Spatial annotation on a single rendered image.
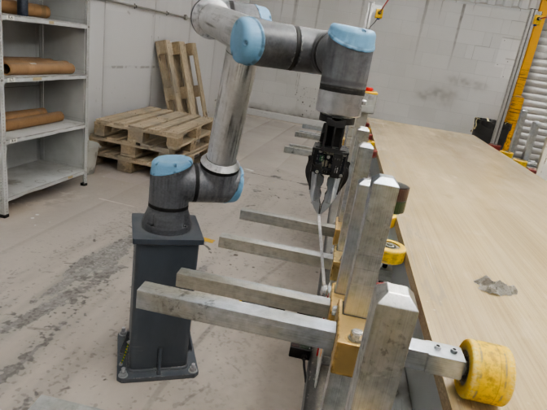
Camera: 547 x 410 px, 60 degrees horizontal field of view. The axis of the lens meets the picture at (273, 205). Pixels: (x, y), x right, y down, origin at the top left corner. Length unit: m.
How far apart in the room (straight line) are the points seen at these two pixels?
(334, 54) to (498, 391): 0.61
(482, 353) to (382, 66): 8.22
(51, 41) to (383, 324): 3.92
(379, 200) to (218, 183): 1.18
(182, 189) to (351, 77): 0.98
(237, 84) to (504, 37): 7.64
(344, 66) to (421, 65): 7.91
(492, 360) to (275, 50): 0.66
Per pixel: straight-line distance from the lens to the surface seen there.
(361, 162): 1.13
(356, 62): 0.92
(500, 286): 1.11
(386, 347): 0.43
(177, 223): 1.78
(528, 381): 0.85
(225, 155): 1.72
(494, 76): 8.97
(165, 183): 1.73
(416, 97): 8.83
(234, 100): 1.62
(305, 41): 1.00
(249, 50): 0.96
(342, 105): 0.92
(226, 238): 1.19
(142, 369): 2.06
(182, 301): 0.69
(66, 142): 4.21
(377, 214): 0.64
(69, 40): 4.08
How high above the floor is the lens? 1.32
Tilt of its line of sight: 19 degrees down
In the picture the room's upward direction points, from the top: 9 degrees clockwise
